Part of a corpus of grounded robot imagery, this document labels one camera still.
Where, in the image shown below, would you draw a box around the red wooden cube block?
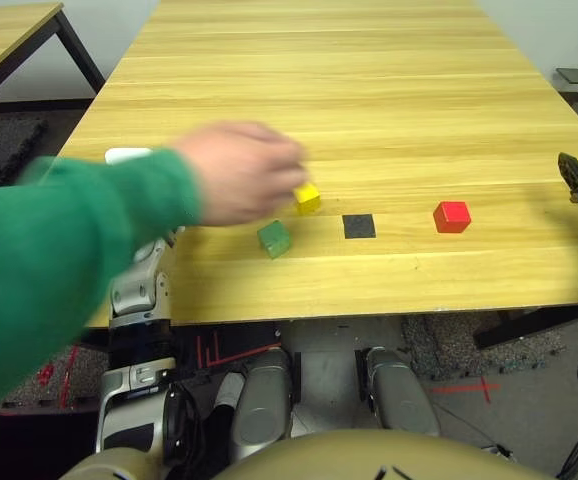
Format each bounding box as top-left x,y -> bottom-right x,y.
432,201 -> 472,235

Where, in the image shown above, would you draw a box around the yellow wooden cube block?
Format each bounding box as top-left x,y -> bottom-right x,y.
292,182 -> 322,216

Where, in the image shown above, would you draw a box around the green wooden cube block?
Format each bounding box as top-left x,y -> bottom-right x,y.
256,219 -> 293,261

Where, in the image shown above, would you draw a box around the green sleeved person's forearm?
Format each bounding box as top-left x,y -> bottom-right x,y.
0,147 -> 206,417

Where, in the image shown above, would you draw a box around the person's bare hand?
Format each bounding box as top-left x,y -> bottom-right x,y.
171,121 -> 311,228

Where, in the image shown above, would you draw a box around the black table base bar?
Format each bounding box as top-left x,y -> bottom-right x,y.
472,301 -> 578,351

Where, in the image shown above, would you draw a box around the speckled grey floor mat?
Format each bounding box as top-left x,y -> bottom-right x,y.
400,310 -> 566,382

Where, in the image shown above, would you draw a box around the black square table mark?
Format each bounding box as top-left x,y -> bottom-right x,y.
342,213 -> 377,241

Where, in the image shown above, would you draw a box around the grey right robot thigh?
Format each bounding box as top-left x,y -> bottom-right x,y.
365,346 -> 443,439

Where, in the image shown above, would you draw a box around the grey robot thigh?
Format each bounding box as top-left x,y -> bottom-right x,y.
230,347 -> 296,462
365,346 -> 443,439

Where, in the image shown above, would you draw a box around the grey left robot thigh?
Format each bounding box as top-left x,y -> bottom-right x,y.
230,347 -> 296,462

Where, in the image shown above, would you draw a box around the beige robot torso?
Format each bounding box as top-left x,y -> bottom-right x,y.
63,428 -> 556,480

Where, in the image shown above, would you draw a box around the wooden side table black legs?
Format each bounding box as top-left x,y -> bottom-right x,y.
0,1 -> 107,115

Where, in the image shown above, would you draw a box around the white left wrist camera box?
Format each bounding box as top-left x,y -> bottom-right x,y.
104,146 -> 155,166

